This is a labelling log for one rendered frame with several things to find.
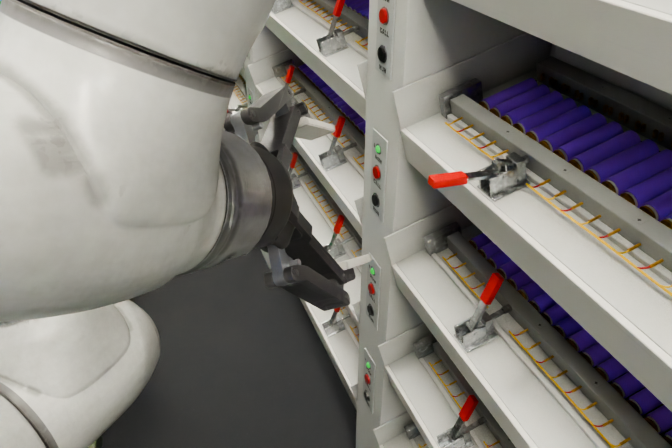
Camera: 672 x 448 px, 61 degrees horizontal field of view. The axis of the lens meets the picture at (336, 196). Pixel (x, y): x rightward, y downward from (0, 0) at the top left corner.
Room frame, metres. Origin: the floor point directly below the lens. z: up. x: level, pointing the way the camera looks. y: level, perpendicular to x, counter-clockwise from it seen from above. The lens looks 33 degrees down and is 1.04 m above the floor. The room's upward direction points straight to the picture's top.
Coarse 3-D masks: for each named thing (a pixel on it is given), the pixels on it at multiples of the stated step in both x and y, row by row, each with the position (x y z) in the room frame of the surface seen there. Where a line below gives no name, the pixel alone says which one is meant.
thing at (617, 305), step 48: (528, 48) 0.65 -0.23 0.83; (432, 96) 0.61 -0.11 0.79; (480, 96) 0.61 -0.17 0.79; (432, 144) 0.55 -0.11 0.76; (480, 144) 0.53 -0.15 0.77; (480, 192) 0.46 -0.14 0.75; (528, 192) 0.44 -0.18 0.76; (528, 240) 0.38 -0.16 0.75; (576, 240) 0.37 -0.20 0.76; (576, 288) 0.33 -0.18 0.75; (624, 288) 0.32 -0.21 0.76; (624, 336) 0.28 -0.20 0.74
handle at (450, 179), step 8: (496, 168) 0.45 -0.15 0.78; (432, 176) 0.43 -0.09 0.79; (440, 176) 0.43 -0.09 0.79; (448, 176) 0.43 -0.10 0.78; (456, 176) 0.43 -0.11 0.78; (464, 176) 0.43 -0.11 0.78; (472, 176) 0.44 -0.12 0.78; (480, 176) 0.44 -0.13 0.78; (488, 176) 0.44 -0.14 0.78; (432, 184) 0.42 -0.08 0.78; (440, 184) 0.42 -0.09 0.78; (448, 184) 0.43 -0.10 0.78; (456, 184) 0.43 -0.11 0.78; (464, 184) 0.43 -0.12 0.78
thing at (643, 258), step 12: (468, 132) 0.55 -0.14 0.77; (492, 144) 0.52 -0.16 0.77; (504, 156) 0.49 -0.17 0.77; (540, 180) 0.45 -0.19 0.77; (552, 192) 0.43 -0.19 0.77; (564, 204) 0.41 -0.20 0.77; (588, 216) 0.39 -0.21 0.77; (600, 228) 0.37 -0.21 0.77; (612, 240) 0.36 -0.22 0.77; (624, 240) 0.35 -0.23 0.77; (636, 252) 0.34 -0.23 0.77; (648, 264) 0.33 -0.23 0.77; (660, 264) 0.32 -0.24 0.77; (660, 276) 0.32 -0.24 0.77
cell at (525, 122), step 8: (560, 104) 0.54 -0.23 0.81; (568, 104) 0.54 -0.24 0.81; (536, 112) 0.54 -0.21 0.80; (544, 112) 0.53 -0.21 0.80; (552, 112) 0.53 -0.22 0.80; (560, 112) 0.53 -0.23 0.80; (520, 120) 0.53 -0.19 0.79; (528, 120) 0.52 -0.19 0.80; (536, 120) 0.52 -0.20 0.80; (544, 120) 0.53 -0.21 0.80; (528, 128) 0.52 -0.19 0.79
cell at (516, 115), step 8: (544, 96) 0.56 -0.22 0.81; (552, 96) 0.56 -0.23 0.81; (560, 96) 0.56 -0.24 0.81; (528, 104) 0.55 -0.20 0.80; (536, 104) 0.55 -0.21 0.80; (544, 104) 0.55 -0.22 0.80; (552, 104) 0.55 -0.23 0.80; (512, 112) 0.54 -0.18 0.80; (520, 112) 0.54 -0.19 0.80; (528, 112) 0.54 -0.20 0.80; (512, 120) 0.54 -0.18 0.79
